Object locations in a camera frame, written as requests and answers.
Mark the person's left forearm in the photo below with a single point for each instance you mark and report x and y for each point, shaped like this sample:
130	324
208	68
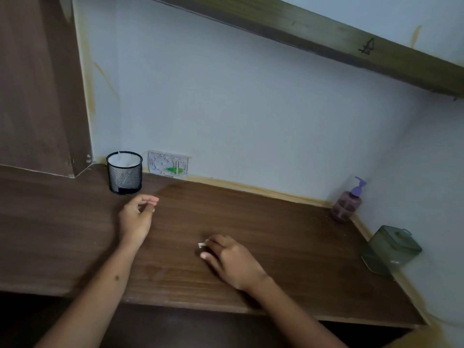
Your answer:
87	297

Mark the wooden wall shelf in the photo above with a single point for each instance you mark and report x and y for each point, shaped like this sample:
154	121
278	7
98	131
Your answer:
326	36

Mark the person's left hand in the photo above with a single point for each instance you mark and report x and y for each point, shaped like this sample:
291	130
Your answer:
135	221

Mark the white paper sheet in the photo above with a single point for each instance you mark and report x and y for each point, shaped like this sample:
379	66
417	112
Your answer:
124	160

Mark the black mesh pen holder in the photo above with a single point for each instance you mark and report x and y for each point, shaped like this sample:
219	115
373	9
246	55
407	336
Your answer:
124	174

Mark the purple pump soap bottle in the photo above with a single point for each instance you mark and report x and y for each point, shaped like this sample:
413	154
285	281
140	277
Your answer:
347	204

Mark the person's right forearm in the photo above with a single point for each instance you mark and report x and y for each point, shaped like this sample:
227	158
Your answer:
293	313

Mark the person's left thumb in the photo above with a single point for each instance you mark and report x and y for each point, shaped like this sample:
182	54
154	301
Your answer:
145	209

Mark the white wall socket plate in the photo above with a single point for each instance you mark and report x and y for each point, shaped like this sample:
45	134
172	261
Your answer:
168	163

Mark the green transparent plastic container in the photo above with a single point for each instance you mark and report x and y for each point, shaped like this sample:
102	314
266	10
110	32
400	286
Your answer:
389	249

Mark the person's right hand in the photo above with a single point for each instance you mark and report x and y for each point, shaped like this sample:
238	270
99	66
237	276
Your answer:
234	262

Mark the person's right thumb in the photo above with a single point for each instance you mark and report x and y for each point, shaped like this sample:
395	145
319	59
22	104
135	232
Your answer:
211	260

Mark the brown wooden cabinet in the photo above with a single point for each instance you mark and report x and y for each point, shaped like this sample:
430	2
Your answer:
38	86

